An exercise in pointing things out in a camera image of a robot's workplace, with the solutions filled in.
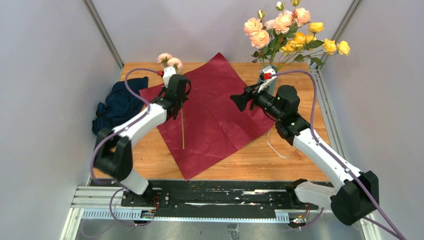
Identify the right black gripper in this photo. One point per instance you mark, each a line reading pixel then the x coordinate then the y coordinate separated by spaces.
pixel 242 99

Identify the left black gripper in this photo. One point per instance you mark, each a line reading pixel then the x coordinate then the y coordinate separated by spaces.
pixel 184 98

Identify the pink yellow flower bunch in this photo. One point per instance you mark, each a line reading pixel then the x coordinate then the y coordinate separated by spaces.
pixel 166 59

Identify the maroon wrapping paper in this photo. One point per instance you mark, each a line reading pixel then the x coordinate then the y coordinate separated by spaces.
pixel 212 140

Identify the peach flower stem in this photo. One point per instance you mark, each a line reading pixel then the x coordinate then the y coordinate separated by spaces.
pixel 259 39
pixel 287 23

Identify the yellow flower stem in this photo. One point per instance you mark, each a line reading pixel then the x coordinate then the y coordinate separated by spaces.
pixel 308 48

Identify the teal conical vase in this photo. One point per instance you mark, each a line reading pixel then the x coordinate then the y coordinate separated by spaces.
pixel 270 84

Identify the pink flower stem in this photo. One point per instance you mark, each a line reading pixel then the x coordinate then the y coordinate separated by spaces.
pixel 268 25

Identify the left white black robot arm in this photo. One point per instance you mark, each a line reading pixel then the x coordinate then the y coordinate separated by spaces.
pixel 113 153

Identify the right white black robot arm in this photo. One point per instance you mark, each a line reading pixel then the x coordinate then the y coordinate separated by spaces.
pixel 353 191

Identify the dark blue crumpled cloth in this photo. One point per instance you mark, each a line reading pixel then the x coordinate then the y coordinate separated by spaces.
pixel 119 107

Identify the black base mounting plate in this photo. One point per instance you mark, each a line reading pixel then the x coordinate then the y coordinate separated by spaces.
pixel 217 199

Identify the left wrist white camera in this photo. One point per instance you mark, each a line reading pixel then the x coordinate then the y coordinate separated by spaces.
pixel 166 74

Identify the left aluminium corner post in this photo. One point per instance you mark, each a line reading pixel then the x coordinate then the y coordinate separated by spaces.
pixel 97 20

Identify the aluminium corner post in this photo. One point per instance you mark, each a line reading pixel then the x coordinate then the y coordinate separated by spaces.
pixel 348 16
pixel 97 20

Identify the aluminium front rail frame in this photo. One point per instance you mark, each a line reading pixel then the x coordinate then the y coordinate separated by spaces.
pixel 95 215

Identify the right aluminium corner post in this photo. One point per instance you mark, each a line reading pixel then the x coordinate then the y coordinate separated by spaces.
pixel 348 16

